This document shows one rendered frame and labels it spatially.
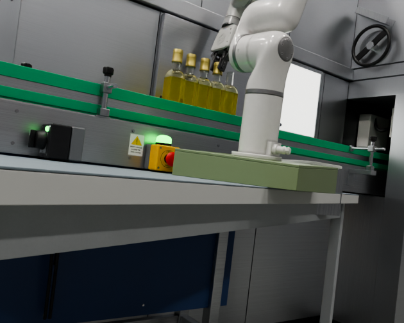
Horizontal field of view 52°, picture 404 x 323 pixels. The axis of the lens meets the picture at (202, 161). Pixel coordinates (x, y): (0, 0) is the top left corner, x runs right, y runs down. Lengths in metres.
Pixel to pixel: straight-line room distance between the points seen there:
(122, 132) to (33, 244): 0.69
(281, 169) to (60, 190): 0.53
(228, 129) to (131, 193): 0.88
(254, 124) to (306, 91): 1.05
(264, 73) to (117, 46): 0.65
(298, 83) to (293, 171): 1.18
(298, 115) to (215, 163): 1.10
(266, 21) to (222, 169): 0.40
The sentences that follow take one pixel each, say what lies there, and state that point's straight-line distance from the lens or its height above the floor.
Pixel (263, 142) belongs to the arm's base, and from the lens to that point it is 1.00.
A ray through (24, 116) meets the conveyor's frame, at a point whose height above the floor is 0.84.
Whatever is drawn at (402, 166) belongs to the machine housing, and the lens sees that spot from 2.11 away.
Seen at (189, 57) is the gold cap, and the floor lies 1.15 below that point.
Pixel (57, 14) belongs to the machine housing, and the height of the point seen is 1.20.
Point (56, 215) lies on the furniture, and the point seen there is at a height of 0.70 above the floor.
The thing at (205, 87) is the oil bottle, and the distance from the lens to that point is 1.45.
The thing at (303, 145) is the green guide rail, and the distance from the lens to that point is 1.77.
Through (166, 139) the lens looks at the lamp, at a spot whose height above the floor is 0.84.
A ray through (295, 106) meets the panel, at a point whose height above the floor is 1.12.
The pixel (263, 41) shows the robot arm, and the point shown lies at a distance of 1.03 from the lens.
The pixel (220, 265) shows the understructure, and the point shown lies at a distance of 1.39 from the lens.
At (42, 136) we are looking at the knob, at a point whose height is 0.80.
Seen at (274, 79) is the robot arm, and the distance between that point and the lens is 1.02.
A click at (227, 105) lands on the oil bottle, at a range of 1.50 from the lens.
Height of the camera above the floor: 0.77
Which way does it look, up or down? 1 degrees up
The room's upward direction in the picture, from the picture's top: 7 degrees clockwise
